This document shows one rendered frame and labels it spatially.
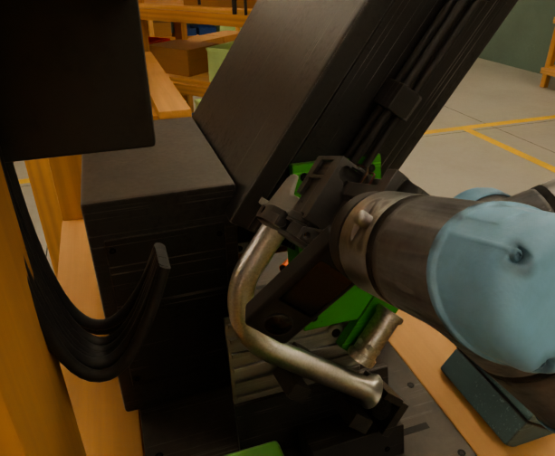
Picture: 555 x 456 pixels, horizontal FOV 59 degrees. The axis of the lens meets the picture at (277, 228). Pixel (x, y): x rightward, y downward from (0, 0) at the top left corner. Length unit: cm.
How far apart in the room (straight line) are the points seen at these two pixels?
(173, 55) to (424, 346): 312
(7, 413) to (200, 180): 38
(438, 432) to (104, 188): 55
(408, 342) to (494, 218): 66
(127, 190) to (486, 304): 46
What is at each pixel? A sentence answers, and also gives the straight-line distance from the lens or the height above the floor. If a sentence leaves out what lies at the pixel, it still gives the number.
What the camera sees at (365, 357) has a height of 105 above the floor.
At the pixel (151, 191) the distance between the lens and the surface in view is 60.
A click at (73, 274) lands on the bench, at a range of 115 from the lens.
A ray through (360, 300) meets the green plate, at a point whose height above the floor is 109.
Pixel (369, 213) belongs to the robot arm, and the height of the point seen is 134.
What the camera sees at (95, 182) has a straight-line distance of 64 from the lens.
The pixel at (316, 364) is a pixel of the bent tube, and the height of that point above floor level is 106.
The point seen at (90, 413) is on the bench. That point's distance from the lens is 84.
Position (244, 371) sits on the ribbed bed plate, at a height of 102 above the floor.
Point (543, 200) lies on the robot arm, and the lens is 43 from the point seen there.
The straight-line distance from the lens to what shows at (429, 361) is 87.
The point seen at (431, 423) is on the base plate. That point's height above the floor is 90.
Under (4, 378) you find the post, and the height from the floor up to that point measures 129.
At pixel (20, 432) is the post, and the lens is 33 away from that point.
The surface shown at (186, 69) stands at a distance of 366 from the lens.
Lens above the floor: 148
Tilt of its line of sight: 29 degrees down
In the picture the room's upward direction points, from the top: straight up
